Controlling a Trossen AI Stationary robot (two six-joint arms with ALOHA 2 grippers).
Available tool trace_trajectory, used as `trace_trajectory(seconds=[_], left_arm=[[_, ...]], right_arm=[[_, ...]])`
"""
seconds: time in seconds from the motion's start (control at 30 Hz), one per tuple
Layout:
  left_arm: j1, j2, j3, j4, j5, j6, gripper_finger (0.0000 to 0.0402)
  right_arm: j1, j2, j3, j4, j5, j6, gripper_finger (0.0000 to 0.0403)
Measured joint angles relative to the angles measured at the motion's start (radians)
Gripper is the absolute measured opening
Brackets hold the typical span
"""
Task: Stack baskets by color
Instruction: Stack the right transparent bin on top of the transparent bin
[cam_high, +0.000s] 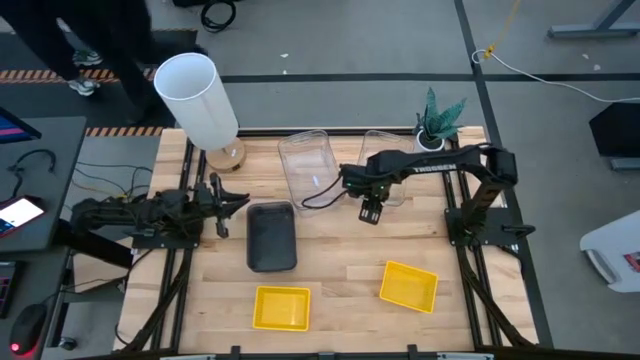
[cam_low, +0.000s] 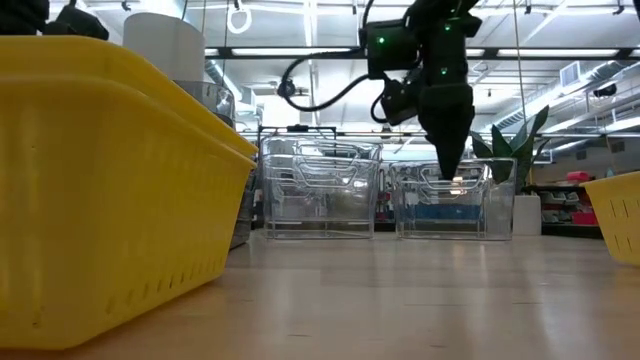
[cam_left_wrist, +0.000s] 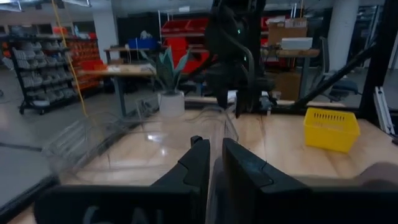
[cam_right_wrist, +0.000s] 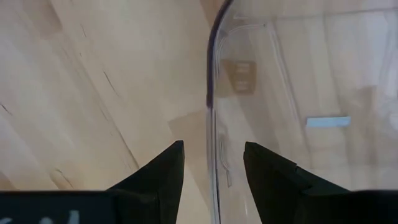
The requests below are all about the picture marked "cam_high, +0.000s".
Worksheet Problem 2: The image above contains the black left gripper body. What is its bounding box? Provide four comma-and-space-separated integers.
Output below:
193, 172, 231, 240

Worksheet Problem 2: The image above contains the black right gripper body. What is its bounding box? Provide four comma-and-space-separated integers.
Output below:
340, 164, 404, 202

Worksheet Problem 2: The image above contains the black plastic basket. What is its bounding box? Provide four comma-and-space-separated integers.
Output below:
245, 200, 299, 274

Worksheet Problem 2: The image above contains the clear plastic basket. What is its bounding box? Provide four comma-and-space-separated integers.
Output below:
356, 129, 417, 208
277, 128, 336, 212

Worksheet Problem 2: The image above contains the yellow plastic basket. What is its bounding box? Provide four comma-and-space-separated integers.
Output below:
252, 285, 312, 333
378, 259, 440, 315

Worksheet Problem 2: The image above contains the artificial plant in white pot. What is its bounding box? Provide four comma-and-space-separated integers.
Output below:
412, 87, 469, 153

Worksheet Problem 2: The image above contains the white lamp with wooden base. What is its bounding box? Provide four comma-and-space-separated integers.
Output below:
153, 52, 248, 174

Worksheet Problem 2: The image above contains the yellow black hazard tape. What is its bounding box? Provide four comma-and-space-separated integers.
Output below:
0, 68, 159, 85
85, 125, 166, 138

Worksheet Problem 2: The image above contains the black desk support bar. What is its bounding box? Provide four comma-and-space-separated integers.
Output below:
51, 218, 135, 270

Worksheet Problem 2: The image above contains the grey side desk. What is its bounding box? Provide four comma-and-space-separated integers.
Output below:
0, 115, 88, 254

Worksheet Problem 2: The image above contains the person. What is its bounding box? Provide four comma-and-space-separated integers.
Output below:
0, 0, 209, 126

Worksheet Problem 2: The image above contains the smartphone with lit screen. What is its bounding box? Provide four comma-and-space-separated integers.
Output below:
0, 195, 47, 239

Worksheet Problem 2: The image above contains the computer screen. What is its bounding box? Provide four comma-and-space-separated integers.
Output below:
0, 106, 43, 146

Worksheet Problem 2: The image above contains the black computer mouse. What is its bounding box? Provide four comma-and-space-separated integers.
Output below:
8, 302, 48, 357

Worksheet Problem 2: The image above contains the black keyboard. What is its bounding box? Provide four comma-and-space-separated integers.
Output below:
0, 261, 22, 320

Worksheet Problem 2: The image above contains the white plastic device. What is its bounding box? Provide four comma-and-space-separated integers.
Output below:
579, 209, 640, 294

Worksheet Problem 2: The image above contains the black box on floor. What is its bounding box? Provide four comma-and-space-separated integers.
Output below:
588, 102, 640, 173

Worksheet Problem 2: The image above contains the grey metal desk foot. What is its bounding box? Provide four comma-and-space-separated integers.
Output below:
545, 0, 640, 41

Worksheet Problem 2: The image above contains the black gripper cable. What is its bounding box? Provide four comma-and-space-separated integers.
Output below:
300, 173, 347, 211

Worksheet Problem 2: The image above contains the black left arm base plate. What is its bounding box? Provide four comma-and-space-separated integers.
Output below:
131, 228, 202, 251

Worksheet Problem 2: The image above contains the black aluminium table frame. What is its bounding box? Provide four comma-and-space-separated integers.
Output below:
117, 126, 541, 360

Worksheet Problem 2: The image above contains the loose thin wire bundle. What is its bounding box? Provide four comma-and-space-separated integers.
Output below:
73, 159, 154, 202

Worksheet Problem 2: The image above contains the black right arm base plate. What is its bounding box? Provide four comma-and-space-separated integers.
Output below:
444, 206, 537, 247

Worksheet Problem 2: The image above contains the black coiled floor cable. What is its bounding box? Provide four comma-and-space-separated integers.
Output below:
200, 0, 238, 34

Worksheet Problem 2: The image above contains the black cable on desk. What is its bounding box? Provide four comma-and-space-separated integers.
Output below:
6, 148, 58, 199

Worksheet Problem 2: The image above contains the white floor cable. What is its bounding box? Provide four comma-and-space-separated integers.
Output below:
470, 48, 640, 104

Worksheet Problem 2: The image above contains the yellow floor cable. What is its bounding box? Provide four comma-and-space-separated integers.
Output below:
481, 0, 522, 59

